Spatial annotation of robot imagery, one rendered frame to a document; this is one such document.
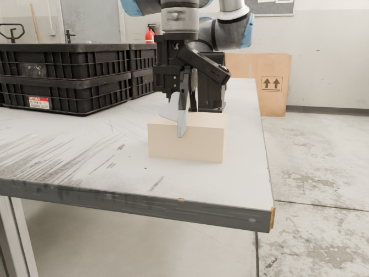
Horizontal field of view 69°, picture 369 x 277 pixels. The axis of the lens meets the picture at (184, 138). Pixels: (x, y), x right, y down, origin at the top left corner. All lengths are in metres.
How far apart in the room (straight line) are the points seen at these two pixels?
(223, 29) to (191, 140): 0.58
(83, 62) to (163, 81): 0.43
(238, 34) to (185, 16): 0.51
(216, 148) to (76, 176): 0.27
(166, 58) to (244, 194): 0.31
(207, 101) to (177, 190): 0.55
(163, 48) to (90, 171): 0.28
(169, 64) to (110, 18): 3.92
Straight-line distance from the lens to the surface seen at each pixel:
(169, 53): 0.58
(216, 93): 0.95
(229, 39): 1.05
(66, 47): 0.94
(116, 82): 1.09
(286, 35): 4.04
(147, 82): 1.28
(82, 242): 1.52
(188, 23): 0.55
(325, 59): 4.13
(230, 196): 0.45
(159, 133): 0.57
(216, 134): 0.54
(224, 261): 1.36
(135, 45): 1.18
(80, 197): 0.51
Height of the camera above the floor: 0.93
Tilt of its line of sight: 20 degrees down
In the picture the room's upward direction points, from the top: straight up
